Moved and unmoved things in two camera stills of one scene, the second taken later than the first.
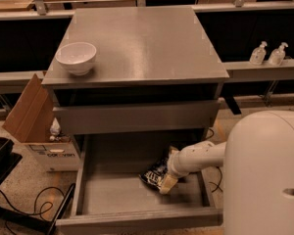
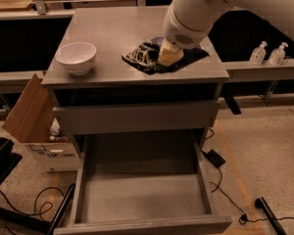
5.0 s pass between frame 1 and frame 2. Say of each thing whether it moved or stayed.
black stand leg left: stayed
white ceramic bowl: stayed
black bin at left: stayed
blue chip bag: moved
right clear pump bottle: stayed
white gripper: moved
